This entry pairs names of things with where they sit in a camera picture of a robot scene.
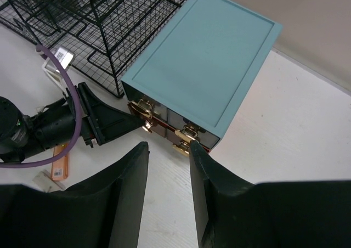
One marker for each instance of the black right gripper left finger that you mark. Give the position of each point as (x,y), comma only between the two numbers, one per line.
(103,210)

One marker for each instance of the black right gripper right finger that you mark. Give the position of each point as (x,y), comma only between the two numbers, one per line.
(232,212)

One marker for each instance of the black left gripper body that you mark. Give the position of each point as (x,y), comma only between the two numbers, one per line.
(53,126)

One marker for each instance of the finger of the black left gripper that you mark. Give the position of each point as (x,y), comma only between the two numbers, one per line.
(102,123)

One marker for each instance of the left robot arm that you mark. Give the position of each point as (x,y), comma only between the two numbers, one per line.
(24,136)

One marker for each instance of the orange highlighter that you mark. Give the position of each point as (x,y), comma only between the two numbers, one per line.
(60,168)

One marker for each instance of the teal drawer box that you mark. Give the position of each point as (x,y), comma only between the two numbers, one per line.
(194,75)

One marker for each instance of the black wire mesh organizer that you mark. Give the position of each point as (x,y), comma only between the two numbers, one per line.
(106,36)

